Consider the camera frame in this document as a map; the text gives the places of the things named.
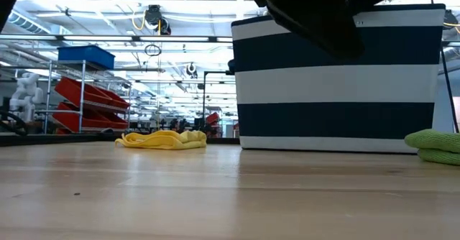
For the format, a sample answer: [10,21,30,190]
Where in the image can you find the small ceiling cable reel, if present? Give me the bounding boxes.
[185,62,198,79]

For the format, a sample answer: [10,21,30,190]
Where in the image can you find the green microfibre towel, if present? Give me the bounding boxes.
[404,128,460,167]

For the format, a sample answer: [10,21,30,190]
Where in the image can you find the large red plastic bin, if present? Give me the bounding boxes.
[52,102,112,131]
[54,76,113,106]

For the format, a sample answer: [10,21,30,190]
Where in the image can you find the navy white striped fabric basket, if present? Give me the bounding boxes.
[227,3,446,154]

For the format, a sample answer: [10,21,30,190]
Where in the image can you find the blue plastic bin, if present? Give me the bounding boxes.
[57,45,116,70]

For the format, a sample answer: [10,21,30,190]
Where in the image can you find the red equipment case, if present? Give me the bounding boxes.
[205,111,221,126]

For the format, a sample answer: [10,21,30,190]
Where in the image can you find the metal wire shelf rack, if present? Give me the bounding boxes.
[34,59,132,133]

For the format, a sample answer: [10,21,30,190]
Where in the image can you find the hanging black cable ring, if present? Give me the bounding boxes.
[144,43,162,57]

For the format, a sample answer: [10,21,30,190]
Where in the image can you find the black metal stand frame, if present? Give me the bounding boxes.
[202,70,236,126]

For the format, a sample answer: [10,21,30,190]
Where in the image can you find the ceiling cable reel yellow cable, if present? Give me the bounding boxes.
[131,4,172,36]

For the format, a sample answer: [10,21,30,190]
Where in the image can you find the small red plastic bin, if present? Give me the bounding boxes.
[98,110,129,129]
[95,87,131,110]

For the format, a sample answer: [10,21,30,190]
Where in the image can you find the thin black pole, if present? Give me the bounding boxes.
[426,0,460,134]

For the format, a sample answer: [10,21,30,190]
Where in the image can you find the yellow microfibre towel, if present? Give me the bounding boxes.
[114,129,208,150]

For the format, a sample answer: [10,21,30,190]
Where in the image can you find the thick black cable loop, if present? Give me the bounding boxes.
[0,109,30,137]

